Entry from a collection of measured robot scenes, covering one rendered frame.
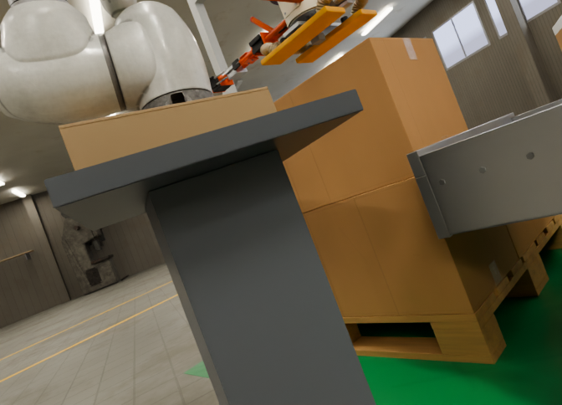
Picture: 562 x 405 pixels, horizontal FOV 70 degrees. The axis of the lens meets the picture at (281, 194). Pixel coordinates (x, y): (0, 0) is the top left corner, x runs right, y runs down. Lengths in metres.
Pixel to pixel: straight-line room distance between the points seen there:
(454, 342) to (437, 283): 0.18
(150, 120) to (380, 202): 0.76
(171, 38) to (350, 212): 0.76
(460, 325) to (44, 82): 1.15
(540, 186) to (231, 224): 0.58
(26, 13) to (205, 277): 0.55
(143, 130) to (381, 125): 0.71
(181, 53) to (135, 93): 0.12
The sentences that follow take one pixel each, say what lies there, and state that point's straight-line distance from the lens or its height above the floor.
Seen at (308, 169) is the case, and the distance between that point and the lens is 1.38.
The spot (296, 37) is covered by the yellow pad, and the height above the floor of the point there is 1.10.
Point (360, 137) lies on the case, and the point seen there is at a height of 0.70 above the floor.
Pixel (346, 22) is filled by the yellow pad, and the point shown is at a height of 1.11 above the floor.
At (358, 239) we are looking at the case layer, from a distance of 1.33.
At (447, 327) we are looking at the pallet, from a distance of 1.30.
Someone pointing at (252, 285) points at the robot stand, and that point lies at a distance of 0.73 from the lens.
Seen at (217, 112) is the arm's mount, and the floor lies 0.80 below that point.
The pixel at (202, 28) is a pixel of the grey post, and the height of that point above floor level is 2.80.
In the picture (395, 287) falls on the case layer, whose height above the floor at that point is 0.24.
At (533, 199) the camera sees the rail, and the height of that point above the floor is 0.44.
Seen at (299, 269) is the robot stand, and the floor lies 0.48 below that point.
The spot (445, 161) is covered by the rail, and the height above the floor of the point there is 0.57.
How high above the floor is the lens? 0.62
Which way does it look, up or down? 1 degrees up
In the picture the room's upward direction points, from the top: 21 degrees counter-clockwise
